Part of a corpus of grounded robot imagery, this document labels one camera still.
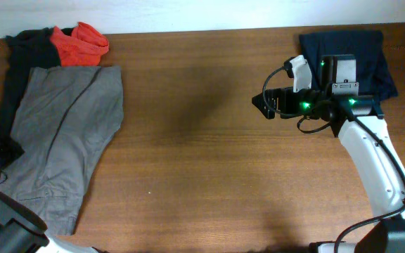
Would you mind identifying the grey shorts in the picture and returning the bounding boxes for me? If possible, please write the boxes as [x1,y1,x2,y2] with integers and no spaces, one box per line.
[0,66,124,235]

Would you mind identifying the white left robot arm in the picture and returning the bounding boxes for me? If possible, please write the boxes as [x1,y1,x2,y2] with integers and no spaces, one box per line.
[0,192,100,253]

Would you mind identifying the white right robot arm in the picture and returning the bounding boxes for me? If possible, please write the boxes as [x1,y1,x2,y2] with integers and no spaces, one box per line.
[252,54,405,252]

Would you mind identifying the folded navy garment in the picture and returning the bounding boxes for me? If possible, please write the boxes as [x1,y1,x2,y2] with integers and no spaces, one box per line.
[299,30,398,101]

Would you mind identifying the red t-shirt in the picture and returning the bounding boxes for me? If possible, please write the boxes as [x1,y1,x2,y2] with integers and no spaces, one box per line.
[50,22,110,67]

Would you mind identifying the black t-shirt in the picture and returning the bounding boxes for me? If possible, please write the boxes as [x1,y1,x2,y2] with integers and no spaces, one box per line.
[0,28,60,171]

